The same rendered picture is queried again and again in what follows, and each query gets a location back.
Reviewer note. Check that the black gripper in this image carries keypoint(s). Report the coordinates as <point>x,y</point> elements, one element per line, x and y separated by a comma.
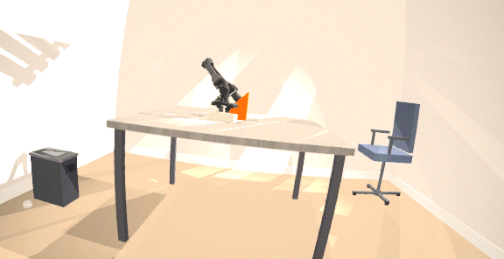
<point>226,103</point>

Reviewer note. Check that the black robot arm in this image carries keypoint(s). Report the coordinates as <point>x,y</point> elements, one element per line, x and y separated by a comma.
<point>219,82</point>

